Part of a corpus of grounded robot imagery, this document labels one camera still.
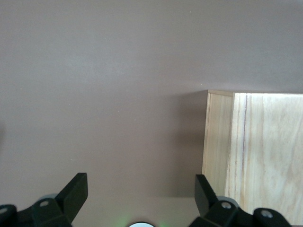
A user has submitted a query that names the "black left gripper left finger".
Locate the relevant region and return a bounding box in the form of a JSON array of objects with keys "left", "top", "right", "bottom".
[{"left": 0, "top": 173, "right": 89, "bottom": 227}]

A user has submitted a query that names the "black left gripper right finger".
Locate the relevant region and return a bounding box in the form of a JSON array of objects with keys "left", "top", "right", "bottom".
[{"left": 187, "top": 174, "right": 292, "bottom": 227}]

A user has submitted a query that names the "wooden drawer cabinet box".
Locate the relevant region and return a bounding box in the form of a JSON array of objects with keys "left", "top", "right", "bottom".
[{"left": 202, "top": 89, "right": 303, "bottom": 226}]

